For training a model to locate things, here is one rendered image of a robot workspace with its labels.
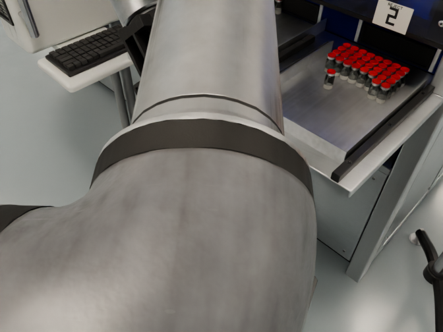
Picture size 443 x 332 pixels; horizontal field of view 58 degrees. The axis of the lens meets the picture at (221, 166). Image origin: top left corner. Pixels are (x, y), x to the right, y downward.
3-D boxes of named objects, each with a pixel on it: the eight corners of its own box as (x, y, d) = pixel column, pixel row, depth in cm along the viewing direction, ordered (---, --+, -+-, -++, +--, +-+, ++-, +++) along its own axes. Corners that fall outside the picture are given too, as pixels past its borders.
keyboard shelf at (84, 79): (141, 11, 147) (140, 4, 145) (192, 38, 133) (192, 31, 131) (25, 57, 125) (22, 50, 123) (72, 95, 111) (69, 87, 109)
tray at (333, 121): (329, 51, 108) (332, 39, 105) (421, 92, 95) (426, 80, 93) (244, 107, 91) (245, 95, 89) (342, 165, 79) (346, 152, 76)
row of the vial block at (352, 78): (327, 67, 102) (330, 51, 99) (391, 97, 94) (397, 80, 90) (322, 70, 101) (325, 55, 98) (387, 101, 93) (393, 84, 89)
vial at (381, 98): (378, 97, 94) (383, 80, 90) (386, 101, 93) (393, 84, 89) (373, 101, 93) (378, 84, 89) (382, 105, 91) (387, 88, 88)
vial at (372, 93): (369, 93, 95) (374, 76, 91) (378, 97, 94) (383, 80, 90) (364, 97, 94) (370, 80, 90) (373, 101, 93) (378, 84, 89)
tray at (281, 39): (257, 2, 129) (258, -9, 127) (324, 29, 116) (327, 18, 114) (177, 40, 112) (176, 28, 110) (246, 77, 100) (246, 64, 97)
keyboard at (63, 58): (151, 15, 139) (151, 8, 137) (178, 29, 132) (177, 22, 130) (45, 58, 119) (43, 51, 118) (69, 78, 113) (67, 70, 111)
